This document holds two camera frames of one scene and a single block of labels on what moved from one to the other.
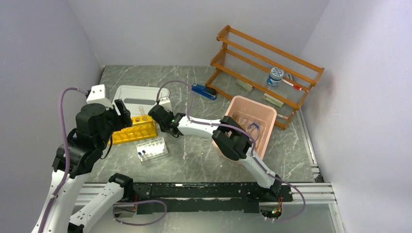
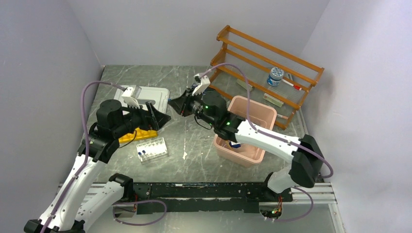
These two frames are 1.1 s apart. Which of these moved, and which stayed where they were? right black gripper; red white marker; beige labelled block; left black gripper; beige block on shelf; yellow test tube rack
Moved: left black gripper; right black gripper
Stayed: beige labelled block; yellow test tube rack; beige block on shelf; red white marker
